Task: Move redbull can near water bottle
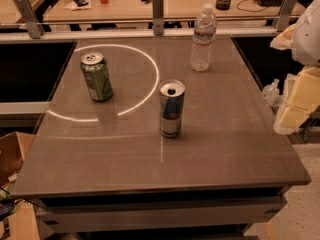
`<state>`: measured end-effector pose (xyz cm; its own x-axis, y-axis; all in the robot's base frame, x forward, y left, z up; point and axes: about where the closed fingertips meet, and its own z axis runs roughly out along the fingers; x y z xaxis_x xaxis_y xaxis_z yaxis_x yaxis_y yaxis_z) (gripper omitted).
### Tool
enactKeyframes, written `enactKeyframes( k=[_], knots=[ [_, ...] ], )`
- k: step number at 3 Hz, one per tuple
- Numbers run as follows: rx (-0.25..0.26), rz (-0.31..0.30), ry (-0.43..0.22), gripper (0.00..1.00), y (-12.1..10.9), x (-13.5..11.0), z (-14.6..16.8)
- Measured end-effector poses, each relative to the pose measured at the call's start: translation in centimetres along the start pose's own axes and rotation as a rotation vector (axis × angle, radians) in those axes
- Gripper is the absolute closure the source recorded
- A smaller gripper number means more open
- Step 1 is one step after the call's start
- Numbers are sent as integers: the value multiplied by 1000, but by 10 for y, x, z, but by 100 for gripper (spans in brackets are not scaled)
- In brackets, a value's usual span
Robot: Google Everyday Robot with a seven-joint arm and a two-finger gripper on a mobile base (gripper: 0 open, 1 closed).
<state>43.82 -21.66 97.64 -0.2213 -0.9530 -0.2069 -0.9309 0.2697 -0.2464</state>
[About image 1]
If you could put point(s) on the right metal bracket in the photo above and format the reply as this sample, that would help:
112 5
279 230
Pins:
281 22

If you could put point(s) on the cardboard box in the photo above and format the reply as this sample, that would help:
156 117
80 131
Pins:
14 148

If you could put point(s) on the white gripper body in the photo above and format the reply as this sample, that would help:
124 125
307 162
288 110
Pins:
308 37

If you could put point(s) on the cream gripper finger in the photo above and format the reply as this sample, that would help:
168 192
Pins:
301 97
283 41

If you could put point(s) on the small clear sanitizer bottle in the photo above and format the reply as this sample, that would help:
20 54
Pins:
270 92

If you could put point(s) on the middle metal bracket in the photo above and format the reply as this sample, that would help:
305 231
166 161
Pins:
158 16

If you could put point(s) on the clear plastic water bottle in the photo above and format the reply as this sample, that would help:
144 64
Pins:
204 34

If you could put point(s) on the green soda can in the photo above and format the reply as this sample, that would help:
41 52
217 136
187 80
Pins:
96 75

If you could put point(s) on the red bull can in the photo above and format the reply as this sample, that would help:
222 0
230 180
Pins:
172 93

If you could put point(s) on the metal bracket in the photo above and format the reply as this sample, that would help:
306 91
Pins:
34 28
158 16
281 22

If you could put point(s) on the white napkin with phone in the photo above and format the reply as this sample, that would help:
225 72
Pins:
78 5

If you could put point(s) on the left metal bracket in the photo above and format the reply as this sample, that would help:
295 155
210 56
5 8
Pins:
34 28

